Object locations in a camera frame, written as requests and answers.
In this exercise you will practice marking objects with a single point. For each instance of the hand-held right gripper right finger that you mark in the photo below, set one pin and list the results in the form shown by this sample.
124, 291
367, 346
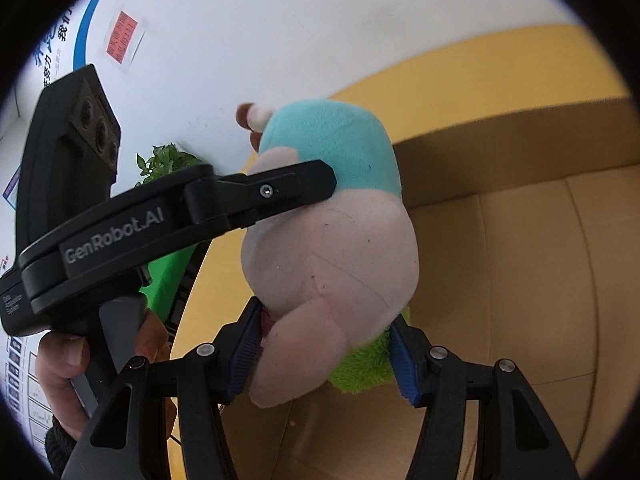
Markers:
402, 365

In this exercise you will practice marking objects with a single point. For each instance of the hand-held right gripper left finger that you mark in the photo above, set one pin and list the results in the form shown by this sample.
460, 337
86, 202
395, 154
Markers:
245, 355

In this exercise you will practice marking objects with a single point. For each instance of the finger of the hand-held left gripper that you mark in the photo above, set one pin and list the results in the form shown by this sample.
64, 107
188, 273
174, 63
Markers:
290, 185

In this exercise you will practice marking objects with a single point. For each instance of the pink teal plush pig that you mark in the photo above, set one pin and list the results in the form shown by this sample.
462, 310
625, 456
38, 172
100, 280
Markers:
340, 240

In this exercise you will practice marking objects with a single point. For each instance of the cardboard box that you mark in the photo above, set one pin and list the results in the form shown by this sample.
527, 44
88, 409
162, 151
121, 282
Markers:
525, 260

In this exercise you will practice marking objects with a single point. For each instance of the person's left hand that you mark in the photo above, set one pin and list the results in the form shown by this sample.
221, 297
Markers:
60, 360

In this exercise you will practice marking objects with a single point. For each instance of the large green potted plant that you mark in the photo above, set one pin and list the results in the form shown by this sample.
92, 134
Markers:
160, 162

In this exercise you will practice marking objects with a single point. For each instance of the red wall sign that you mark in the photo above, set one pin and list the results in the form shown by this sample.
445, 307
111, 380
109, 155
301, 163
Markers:
124, 37

